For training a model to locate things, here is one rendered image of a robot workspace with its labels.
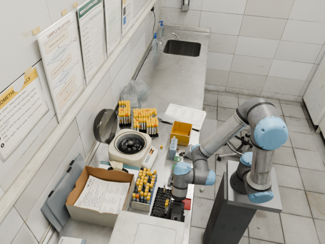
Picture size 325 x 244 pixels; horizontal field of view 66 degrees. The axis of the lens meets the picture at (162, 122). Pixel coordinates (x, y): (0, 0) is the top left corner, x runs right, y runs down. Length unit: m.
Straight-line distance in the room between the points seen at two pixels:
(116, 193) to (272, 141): 0.84
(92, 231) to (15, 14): 1.01
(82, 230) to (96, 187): 0.22
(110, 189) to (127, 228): 0.43
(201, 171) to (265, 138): 0.35
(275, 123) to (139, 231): 0.64
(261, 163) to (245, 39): 2.60
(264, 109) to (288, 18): 2.61
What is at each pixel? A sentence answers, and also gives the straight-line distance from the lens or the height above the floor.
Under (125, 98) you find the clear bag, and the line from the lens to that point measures 1.93.
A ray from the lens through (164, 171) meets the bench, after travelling 1.57.
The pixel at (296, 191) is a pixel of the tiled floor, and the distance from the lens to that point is 2.92.
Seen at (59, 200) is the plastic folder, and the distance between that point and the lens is 1.37.
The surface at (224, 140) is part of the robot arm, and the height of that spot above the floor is 1.32.
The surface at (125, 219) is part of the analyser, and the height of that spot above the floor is 1.17.
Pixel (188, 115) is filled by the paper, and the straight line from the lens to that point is 1.95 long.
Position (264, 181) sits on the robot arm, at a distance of 1.25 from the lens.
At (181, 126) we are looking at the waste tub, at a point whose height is 0.94.
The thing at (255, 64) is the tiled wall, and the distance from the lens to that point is 3.73.
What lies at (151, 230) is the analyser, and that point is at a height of 1.17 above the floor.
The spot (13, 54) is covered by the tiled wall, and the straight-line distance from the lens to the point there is 0.97.
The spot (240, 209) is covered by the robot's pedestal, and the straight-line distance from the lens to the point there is 1.60.
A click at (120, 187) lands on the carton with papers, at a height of 0.94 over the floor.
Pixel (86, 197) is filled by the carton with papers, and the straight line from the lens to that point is 1.43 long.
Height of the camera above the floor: 2.12
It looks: 41 degrees down
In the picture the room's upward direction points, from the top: 3 degrees clockwise
